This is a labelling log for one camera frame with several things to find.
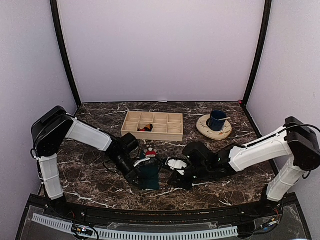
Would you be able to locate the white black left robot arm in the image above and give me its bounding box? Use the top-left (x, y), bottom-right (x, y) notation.
top-left (30, 105), bottom-right (155, 218)

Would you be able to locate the black frame post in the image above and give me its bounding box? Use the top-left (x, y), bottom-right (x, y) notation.
top-left (241, 0), bottom-right (272, 109)
top-left (49, 0), bottom-right (82, 108)

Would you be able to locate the wooden compartment tray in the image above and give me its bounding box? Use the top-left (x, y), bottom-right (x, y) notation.
top-left (121, 111), bottom-right (184, 142)

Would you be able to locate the white slotted cable duct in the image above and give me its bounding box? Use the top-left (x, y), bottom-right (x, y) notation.
top-left (31, 213), bottom-right (239, 240)

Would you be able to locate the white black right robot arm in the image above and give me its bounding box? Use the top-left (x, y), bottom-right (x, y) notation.
top-left (165, 116), bottom-right (320, 217)

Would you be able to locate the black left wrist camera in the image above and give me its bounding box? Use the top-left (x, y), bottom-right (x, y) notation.
top-left (120, 132), bottom-right (139, 154)

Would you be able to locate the dark blue mug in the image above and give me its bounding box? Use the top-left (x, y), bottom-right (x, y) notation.
top-left (206, 110), bottom-right (227, 132)

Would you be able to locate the cream saucer plate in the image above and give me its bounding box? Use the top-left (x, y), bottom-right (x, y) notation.
top-left (196, 114), bottom-right (233, 141)

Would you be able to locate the black right frame post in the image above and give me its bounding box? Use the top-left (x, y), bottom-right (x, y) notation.
top-left (241, 0), bottom-right (272, 109)

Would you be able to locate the black left frame post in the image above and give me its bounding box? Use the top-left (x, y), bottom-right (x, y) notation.
top-left (49, 0), bottom-right (82, 108)

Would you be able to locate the black front table rail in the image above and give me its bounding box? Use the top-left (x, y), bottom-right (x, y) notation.
top-left (21, 193), bottom-right (303, 226)

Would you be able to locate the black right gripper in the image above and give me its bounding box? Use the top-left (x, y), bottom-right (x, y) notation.
top-left (167, 161), bottom-right (211, 191)

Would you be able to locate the black red yellow argyle sock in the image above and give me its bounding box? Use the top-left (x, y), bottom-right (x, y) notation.
top-left (137, 122), bottom-right (154, 132)

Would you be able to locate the green christmas bear sock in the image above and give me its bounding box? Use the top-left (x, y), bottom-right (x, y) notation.
top-left (138, 146), bottom-right (160, 190)

